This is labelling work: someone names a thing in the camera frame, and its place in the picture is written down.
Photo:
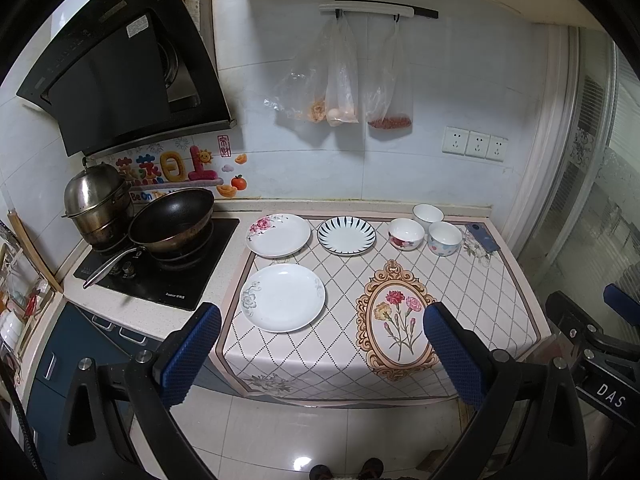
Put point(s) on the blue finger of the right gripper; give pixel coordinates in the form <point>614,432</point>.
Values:
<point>622,304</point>

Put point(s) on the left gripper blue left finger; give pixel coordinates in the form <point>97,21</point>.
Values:
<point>184,351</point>

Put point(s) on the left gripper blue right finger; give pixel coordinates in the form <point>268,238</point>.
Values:
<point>450,342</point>

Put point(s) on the white plate grey pattern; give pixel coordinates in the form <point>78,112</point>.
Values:
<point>282,298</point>

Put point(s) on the white bowl red flowers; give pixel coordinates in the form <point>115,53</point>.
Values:
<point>405,234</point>

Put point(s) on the plain white bowl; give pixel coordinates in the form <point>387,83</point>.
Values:
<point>427,214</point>

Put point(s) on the white plate pink flowers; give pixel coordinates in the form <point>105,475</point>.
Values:
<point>276,236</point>

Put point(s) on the white plate blue stripes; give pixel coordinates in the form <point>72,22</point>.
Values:
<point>346,236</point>

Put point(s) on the blue kitchen cabinet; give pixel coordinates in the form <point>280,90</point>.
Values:
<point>76,334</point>

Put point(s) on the glass sliding door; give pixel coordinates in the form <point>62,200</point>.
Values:
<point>587,235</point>

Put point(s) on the pink diamond pattern table mat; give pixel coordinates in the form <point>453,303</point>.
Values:
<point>367,345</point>

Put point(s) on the black induction cooktop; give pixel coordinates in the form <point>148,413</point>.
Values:
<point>175,282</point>

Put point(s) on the blue smartphone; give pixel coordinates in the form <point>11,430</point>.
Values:
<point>483,237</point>

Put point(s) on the wooden rack with items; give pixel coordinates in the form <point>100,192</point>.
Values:
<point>27,284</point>

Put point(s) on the stainless steel steamer pot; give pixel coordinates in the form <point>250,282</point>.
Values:
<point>97,200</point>

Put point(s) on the clear plastic bag with eggs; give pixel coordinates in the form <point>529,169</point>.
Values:
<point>342,83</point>

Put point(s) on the black range hood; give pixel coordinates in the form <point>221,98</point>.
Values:
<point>125,72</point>

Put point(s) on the clear bag red beans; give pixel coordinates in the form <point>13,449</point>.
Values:
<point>388,101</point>

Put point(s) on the clear plastic bag left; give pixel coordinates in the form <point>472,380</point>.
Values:
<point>301,93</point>

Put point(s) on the black wok with handle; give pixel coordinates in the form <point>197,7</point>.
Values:
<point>171,227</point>

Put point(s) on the colourful wall sticker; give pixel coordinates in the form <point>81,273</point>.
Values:
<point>208,160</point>

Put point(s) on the white triple wall socket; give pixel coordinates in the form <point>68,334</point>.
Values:
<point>457,141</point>

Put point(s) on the white wall hook rail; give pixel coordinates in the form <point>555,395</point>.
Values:
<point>380,8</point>

